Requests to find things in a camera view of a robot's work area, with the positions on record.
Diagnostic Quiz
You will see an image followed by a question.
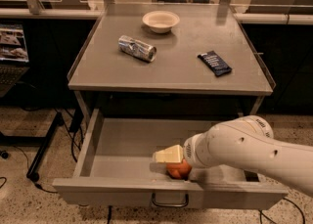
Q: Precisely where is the laptop with lit screen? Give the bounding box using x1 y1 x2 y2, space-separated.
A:
0 21 29 97

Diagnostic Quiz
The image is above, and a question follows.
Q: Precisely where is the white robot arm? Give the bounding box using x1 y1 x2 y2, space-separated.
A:
153 115 313 197

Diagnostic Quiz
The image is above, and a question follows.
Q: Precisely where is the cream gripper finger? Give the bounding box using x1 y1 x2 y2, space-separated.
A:
150 162 167 173
153 145 183 163

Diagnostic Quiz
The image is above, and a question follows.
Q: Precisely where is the black desk stand base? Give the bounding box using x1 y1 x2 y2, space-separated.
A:
0 112 64 183

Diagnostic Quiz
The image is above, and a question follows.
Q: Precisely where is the crushed silver soda can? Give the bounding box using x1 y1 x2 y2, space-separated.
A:
118 35 157 63

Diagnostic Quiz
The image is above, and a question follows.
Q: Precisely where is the orange fruit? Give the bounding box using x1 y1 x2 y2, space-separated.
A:
166 159 192 180

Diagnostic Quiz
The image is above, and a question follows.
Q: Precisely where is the grey counter cabinet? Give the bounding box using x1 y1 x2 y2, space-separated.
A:
68 3 273 112

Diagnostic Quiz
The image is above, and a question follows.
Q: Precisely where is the dark blue snack bar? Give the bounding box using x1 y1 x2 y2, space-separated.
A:
198 51 232 77

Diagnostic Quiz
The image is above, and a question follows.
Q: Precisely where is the grey metal open drawer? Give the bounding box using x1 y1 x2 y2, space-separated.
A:
53 110 288 209

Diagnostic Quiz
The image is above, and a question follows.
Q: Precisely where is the black floor cable right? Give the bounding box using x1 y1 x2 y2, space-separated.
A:
258 197 307 224

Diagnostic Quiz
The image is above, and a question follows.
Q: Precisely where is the dark metal drawer handle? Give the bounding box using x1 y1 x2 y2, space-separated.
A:
151 193 189 208

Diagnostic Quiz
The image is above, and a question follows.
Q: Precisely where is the white paper bowl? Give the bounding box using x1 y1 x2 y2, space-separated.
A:
142 11 180 34

